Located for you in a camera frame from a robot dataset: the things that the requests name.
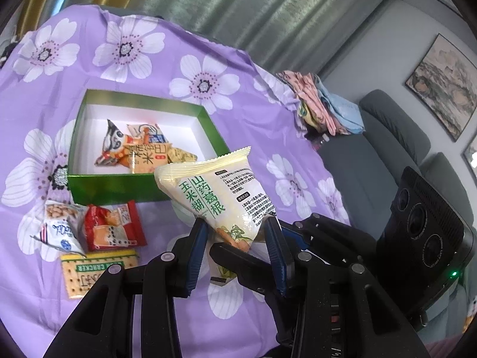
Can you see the yellow green cracker packet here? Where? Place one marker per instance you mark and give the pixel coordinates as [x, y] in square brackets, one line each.
[89, 276]

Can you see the framed landscape painting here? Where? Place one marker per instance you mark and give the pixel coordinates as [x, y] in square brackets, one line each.
[443, 82]

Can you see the white green powder packet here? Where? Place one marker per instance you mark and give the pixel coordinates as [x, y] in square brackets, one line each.
[220, 194]

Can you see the orange rice cracker packet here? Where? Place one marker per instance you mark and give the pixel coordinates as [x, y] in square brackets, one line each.
[143, 158]

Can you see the light blue folded cloth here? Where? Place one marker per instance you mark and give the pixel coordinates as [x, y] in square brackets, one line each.
[346, 113]

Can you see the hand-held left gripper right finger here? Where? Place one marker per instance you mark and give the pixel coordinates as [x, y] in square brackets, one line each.
[277, 257]

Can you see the grey curtain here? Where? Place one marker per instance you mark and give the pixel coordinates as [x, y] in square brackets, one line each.
[261, 7]

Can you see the purple floral bed sheet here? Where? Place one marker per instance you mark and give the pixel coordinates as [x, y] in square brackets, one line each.
[242, 112]

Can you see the white blue peanut packet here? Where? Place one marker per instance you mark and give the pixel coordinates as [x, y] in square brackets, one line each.
[61, 231]

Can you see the panda print snack packet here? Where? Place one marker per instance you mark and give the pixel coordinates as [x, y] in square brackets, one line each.
[111, 147]

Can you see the white blue orange snack packet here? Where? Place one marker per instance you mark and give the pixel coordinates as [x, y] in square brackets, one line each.
[149, 132]

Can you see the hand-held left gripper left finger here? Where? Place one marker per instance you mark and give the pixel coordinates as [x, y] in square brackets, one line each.
[195, 257]

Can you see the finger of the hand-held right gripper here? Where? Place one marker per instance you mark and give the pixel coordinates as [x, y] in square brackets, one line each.
[238, 264]
[328, 231]

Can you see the pile of folded cloths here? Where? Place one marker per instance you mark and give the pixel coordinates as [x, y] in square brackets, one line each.
[309, 93]

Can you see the green cardboard box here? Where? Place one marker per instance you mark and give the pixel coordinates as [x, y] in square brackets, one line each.
[111, 190]

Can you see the orange brown snack packet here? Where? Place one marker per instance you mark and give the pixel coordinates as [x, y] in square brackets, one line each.
[180, 154]

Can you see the grey sofa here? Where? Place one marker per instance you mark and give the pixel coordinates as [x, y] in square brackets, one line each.
[391, 145]

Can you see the red snack packet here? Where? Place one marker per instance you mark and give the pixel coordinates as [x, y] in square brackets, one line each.
[111, 227]

